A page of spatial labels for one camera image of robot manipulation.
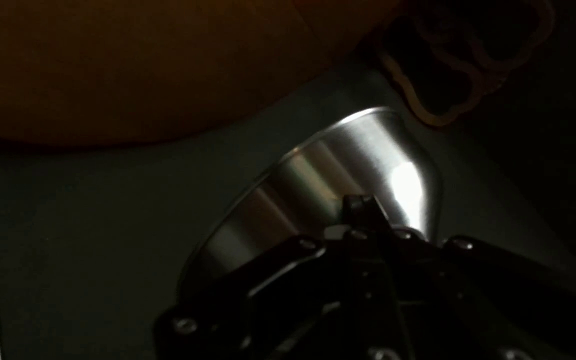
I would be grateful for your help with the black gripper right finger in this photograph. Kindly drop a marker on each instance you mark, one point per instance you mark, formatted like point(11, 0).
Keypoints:
point(380, 221)

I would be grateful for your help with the shiny metal bowl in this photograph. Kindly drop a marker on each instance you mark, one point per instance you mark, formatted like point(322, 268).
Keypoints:
point(314, 193)

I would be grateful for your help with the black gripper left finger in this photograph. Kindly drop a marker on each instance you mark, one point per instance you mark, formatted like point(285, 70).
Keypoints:
point(356, 221)

